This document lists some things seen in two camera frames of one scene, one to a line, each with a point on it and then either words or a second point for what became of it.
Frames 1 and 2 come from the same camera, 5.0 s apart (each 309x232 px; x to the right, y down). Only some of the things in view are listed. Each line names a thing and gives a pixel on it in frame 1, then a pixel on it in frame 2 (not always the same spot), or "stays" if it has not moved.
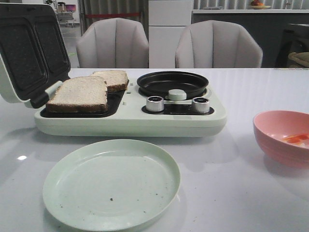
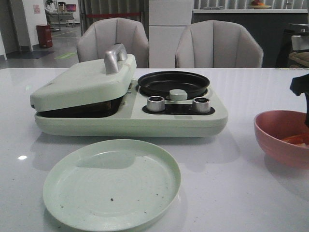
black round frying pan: [160, 83] stays
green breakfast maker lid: [34, 57] -> [89, 81]
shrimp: [299, 138] stays
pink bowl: [284, 134] stays
